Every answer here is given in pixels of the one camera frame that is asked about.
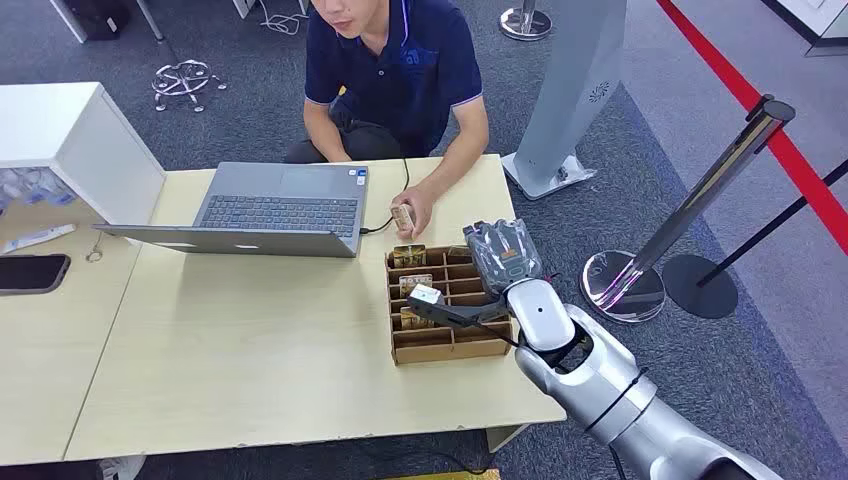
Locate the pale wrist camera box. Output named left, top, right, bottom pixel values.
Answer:
left=405, top=284, right=513, bottom=331

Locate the black stanchion post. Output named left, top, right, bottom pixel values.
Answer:
left=662, top=157, right=848, bottom=321

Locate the red barrier belt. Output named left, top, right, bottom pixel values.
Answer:
left=655, top=0, right=848, bottom=257

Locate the person's left hand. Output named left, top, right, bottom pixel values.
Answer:
left=390, top=185, right=436, bottom=240

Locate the black smartphone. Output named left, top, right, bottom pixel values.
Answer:
left=0, top=254, right=72, bottom=297

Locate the black laptop cable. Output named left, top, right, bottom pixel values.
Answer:
left=359, top=156, right=412, bottom=236

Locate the white kiosk stand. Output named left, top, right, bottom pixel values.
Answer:
left=500, top=0, right=629, bottom=201

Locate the clear plastic bag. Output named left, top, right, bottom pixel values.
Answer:
left=0, top=166, right=78, bottom=215

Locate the white cabinet box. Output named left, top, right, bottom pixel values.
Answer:
left=0, top=82, right=168, bottom=227

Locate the grey laptop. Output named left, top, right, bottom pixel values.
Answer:
left=91, top=161, right=370, bottom=260

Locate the black bag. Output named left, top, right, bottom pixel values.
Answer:
left=62, top=0, right=134, bottom=42

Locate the person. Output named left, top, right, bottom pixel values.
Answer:
left=284, top=0, right=491, bottom=240

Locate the chrome stanchion post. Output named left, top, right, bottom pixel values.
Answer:
left=580, top=93, right=797, bottom=325

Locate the white floor object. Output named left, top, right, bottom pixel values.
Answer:
left=97, top=455, right=148, bottom=480

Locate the chrome stanchion base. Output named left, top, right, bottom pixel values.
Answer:
left=498, top=0, right=553, bottom=42

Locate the white counter furniture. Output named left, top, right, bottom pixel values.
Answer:
left=760, top=0, right=848, bottom=58

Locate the cardboard divided card box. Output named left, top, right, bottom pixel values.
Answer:
left=384, top=245, right=515, bottom=367

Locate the gold patterned card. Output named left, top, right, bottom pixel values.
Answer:
left=390, top=203, right=417, bottom=240
left=398, top=274, right=434, bottom=300
left=392, top=244, right=428, bottom=269
left=399, top=307, right=437, bottom=332

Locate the white floor cable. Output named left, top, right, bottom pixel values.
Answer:
left=255, top=0, right=311, bottom=36

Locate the chrome chair base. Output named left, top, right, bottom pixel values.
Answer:
left=150, top=58, right=229, bottom=114

